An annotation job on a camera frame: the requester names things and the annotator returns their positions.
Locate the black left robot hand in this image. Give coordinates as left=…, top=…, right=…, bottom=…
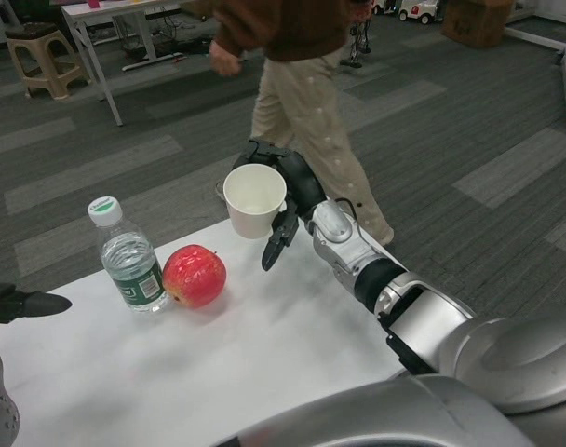
left=0, top=258, right=74, bottom=325

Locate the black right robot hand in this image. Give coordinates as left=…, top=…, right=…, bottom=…
left=231, top=137, right=327, bottom=272

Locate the white paper cup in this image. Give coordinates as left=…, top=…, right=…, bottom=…
left=222, top=163, right=289, bottom=240

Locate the person in brown sweater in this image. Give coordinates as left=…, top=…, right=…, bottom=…
left=209, top=0, right=396, bottom=247

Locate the clear water bottle green label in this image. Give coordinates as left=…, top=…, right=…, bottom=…
left=87, top=196, right=169, bottom=314

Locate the red apple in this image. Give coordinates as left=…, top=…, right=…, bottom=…
left=162, top=243, right=227, bottom=310

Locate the small black silver humanoid robot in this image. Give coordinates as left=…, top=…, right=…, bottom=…
left=341, top=11, right=375, bottom=70

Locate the large white toy car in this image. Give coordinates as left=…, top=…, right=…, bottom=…
left=398, top=0, right=442, bottom=25

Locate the brown cardboard box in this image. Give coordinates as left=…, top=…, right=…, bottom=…
left=441, top=0, right=507, bottom=49

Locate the silver robot chest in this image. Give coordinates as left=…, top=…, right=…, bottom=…
left=217, top=374, right=535, bottom=447

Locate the white metal-legged table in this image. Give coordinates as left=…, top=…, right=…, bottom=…
left=60, top=0, right=219, bottom=128

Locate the beige plastic stool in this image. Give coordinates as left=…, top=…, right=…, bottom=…
left=4, top=22, right=92, bottom=101

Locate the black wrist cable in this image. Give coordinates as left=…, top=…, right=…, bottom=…
left=333, top=198, right=361, bottom=234

